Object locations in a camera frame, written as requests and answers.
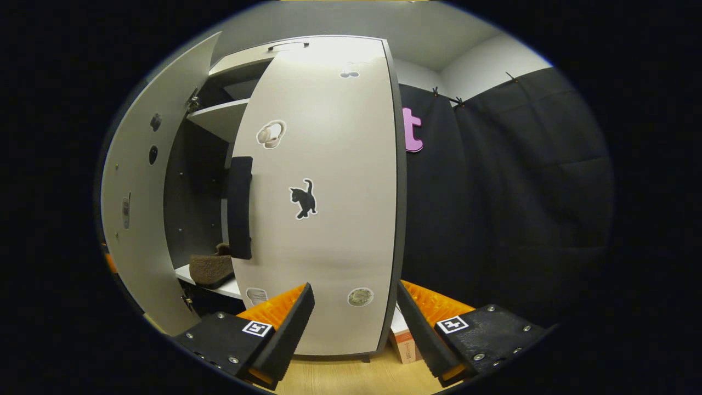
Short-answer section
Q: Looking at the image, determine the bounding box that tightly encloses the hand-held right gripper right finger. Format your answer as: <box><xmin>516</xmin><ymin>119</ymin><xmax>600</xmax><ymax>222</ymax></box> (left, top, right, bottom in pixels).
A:
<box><xmin>396</xmin><ymin>280</ymin><xmax>549</xmax><ymax>387</ymax></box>

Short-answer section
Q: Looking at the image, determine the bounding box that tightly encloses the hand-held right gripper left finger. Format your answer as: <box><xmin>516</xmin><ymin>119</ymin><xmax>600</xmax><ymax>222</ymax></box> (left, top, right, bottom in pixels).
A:
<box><xmin>174</xmin><ymin>283</ymin><xmax>316</xmax><ymax>391</ymax></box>

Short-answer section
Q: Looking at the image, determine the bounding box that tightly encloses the white phone sticker cabinet door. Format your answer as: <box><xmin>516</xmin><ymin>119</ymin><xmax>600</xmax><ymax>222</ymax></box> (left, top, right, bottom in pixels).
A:
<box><xmin>100</xmin><ymin>32</ymin><xmax>222</xmax><ymax>336</ymax></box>

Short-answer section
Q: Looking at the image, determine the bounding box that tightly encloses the brown fuzzy shoe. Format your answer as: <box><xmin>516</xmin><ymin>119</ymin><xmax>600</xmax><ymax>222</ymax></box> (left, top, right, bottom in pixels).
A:
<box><xmin>189</xmin><ymin>243</ymin><xmax>236</xmax><ymax>290</ymax></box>

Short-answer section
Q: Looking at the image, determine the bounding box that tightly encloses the white cat sticker cabinet door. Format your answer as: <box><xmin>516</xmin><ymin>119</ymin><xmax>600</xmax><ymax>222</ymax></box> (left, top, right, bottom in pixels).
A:
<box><xmin>225</xmin><ymin>37</ymin><xmax>407</xmax><ymax>357</ymax></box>

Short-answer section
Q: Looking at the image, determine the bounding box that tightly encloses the white shoe cabinet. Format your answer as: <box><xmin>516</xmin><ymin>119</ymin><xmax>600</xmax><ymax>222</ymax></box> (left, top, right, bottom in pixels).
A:
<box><xmin>165</xmin><ymin>36</ymin><xmax>409</xmax><ymax>363</ymax></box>

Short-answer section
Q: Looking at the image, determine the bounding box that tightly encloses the white cabinet drawer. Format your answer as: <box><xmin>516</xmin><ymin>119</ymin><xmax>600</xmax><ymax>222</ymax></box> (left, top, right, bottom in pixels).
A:
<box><xmin>208</xmin><ymin>39</ymin><xmax>310</xmax><ymax>77</ymax></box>

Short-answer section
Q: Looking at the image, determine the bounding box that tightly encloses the black backdrop cloth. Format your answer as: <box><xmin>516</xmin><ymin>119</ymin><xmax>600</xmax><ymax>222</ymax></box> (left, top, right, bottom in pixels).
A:
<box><xmin>398</xmin><ymin>67</ymin><xmax>615</xmax><ymax>330</ymax></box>

